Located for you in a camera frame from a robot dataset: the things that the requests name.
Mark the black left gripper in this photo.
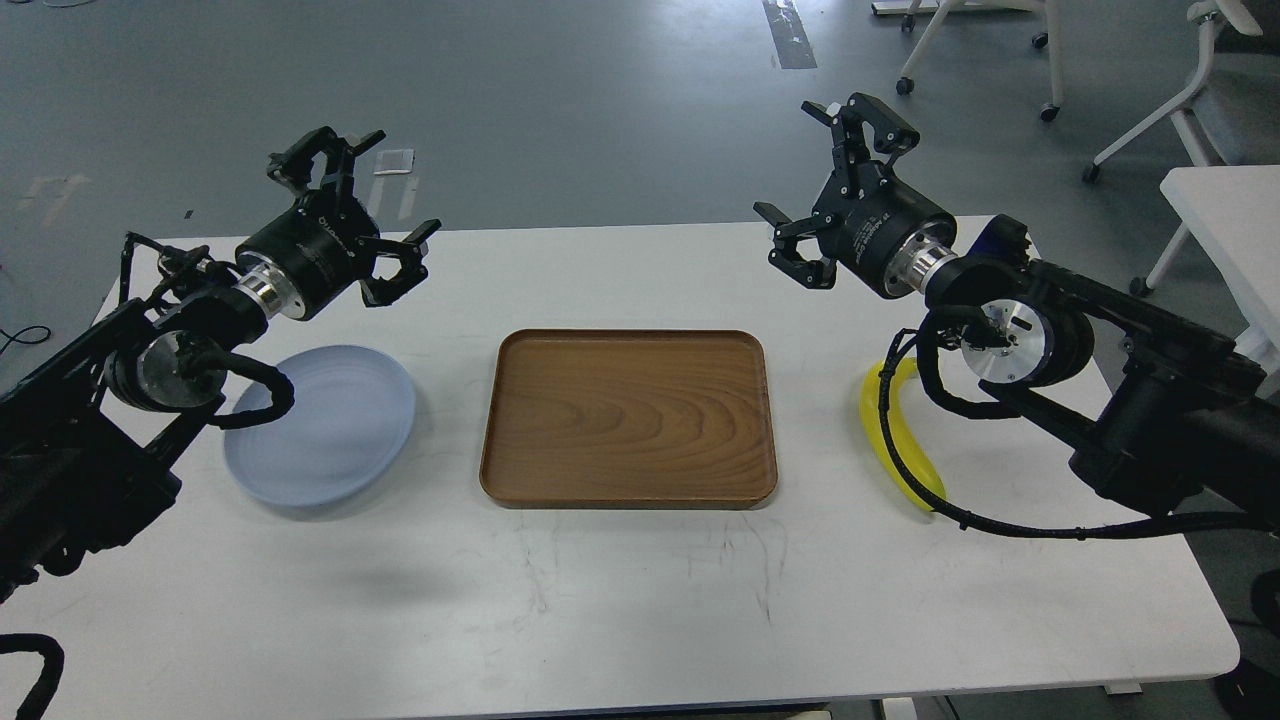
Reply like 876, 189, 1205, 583
236, 127, 442, 322

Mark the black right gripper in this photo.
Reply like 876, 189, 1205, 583
753, 94, 957, 299

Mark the light blue plate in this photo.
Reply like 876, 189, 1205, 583
223, 345, 416, 509

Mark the yellow banana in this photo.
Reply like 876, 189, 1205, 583
858, 357, 947, 512

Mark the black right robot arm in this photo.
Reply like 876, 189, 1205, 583
754, 92, 1277, 541

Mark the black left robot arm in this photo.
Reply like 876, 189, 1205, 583
1, 126, 442, 598

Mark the grey floor tape strip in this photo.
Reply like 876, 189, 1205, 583
762, 0, 818, 70

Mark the white chair base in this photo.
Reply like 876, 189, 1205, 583
870, 1, 1066, 126

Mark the brown wooden tray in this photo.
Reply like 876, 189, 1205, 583
477, 329, 780, 510

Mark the white side table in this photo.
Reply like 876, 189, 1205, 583
1160, 164, 1279, 383

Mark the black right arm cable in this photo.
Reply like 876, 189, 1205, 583
877, 331, 1280, 541

